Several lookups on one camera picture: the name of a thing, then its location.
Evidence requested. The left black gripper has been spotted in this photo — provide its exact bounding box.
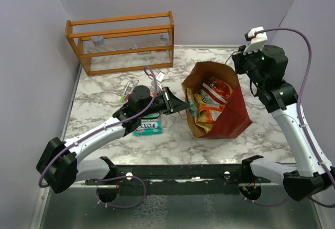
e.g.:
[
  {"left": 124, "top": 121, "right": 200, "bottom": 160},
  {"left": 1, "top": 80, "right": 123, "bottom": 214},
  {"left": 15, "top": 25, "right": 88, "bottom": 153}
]
[{"left": 139, "top": 86, "right": 190, "bottom": 118}]

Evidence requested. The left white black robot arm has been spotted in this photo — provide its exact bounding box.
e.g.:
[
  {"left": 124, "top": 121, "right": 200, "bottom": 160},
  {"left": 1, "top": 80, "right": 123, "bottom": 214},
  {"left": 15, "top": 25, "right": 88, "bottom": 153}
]
[{"left": 36, "top": 85, "right": 189, "bottom": 193}]

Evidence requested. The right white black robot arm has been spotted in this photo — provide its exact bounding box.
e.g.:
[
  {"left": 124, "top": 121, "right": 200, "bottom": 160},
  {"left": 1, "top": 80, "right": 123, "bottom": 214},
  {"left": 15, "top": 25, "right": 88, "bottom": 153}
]
[{"left": 232, "top": 45, "right": 334, "bottom": 201}]

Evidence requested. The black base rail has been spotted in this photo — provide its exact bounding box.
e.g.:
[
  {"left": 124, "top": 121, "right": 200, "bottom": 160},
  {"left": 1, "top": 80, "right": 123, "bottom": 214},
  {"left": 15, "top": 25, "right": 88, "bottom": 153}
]
[{"left": 85, "top": 164, "right": 268, "bottom": 196}]

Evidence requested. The small patterned cup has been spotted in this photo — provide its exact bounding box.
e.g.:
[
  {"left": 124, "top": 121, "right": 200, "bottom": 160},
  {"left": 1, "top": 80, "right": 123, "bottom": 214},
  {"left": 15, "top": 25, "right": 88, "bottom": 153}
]
[{"left": 91, "top": 36, "right": 105, "bottom": 47}]

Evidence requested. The purple cable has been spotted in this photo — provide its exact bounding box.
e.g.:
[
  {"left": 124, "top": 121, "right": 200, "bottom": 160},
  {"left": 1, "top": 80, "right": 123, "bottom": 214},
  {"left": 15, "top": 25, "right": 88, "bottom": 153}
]
[
  {"left": 239, "top": 28, "right": 335, "bottom": 209},
  {"left": 38, "top": 66, "right": 158, "bottom": 209}
]

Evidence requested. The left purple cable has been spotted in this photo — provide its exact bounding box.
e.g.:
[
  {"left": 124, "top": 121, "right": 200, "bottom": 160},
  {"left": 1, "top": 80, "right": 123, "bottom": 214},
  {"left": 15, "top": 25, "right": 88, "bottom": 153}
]
[{"left": 38, "top": 66, "right": 158, "bottom": 209}]

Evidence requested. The orange wooden rack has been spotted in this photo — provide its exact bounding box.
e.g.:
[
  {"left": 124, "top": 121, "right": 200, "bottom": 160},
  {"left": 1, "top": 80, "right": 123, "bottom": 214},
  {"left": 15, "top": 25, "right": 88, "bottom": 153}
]
[{"left": 65, "top": 11, "right": 175, "bottom": 76}]

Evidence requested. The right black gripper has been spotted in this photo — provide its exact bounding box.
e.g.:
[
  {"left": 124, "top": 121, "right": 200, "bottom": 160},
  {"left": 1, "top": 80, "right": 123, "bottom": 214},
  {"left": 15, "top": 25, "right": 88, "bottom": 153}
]
[{"left": 232, "top": 43, "right": 266, "bottom": 88}]

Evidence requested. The teal Fox's candy bag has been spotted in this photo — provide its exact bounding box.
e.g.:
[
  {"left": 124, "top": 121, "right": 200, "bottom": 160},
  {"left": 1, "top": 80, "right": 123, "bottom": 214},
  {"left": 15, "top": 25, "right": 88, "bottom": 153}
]
[{"left": 133, "top": 113, "right": 163, "bottom": 136}]

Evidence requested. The red white chips bag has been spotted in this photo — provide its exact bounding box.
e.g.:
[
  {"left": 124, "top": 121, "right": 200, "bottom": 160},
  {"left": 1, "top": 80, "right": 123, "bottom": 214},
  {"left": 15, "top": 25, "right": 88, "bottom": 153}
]
[{"left": 200, "top": 76, "right": 233, "bottom": 105}]

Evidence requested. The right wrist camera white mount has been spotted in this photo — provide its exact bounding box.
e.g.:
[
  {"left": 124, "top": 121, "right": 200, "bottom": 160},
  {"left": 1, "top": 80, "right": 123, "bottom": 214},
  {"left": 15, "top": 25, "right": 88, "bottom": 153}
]
[{"left": 243, "top": 27, "right": 267, "bottom": 55}]

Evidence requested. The gold teal chips bag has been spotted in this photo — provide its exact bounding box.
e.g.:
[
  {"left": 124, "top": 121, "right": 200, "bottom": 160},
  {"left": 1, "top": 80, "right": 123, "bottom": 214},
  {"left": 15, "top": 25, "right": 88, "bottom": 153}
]
[{"left": 186, "top": 88, "right": 213, "bottom": 134}]

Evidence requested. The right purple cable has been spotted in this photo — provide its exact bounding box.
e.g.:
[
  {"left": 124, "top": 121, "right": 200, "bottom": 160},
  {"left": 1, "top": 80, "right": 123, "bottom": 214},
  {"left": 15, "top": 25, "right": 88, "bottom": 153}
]
[{"left": 239, "top": 28, "right": 335, "bottom": 209}]

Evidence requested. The yellow M&M's candy bag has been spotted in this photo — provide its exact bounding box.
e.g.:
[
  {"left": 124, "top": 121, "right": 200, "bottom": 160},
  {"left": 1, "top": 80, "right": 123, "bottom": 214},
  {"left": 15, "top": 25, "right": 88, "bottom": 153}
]
[{"left": 193, "top": 93, "right": 206, "bottom": 105}]

